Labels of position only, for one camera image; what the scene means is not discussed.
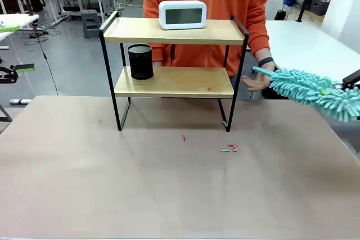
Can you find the green-tipped left gripper finger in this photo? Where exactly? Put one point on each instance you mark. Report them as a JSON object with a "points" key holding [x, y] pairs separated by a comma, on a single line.
{"points": [[9, 28], [25, 68]]}

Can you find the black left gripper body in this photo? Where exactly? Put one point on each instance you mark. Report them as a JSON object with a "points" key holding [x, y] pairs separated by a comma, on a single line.
{"points": [[7, 74]]}

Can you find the teal microfiber duster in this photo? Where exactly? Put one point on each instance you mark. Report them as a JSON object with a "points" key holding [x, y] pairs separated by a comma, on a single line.
{"points": [[303, 88]]}

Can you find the black mesh pen cup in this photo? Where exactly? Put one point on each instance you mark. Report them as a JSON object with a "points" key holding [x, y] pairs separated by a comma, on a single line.
{"points": [[141, 64]]}

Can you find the white digital alarm clock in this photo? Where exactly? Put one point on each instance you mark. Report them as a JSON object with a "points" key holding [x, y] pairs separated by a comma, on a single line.
{"points": [[182, 15]]}

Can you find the person's left forearm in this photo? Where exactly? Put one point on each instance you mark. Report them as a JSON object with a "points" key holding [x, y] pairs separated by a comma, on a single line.
{"points": [[262, 53]]}

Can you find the person's left hand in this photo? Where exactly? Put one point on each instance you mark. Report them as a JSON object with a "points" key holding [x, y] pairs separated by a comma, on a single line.
{"points": [[260, 84]]}

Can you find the small white desk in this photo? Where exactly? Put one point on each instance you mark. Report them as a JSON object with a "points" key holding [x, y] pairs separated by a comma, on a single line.
{"points": [[14, 20]]}

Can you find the white power strip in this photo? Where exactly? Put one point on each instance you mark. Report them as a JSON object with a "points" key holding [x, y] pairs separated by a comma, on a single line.
{"points": [[20, 101]]}

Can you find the large white desk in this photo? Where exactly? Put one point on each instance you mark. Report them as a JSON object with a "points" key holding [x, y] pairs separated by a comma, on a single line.
{"points": [[303, 43]]}

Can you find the grey plastic step stool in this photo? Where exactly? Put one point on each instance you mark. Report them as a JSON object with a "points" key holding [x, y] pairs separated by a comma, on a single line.
{"points": [[91, 23]]}

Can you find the black plastic crate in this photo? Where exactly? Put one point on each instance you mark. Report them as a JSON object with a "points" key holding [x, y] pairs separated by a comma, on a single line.
{"points": [[319, 5]]}

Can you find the two-tier wooden shelf black frame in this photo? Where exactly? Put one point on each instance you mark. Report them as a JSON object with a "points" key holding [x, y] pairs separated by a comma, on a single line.
{"points": [[174, 82]]}

